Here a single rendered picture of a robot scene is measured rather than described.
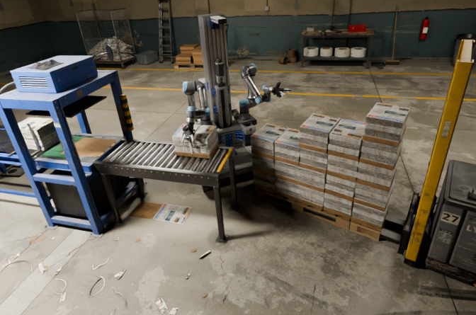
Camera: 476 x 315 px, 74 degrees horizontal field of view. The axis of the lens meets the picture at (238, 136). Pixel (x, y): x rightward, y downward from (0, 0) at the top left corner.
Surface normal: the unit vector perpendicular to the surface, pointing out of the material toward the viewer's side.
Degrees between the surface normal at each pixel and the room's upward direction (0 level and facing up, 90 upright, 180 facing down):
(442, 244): 90
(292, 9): 90
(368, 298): 0
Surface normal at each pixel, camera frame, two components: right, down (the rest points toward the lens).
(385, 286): -0.06, -0.89
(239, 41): -0.25, 0.46
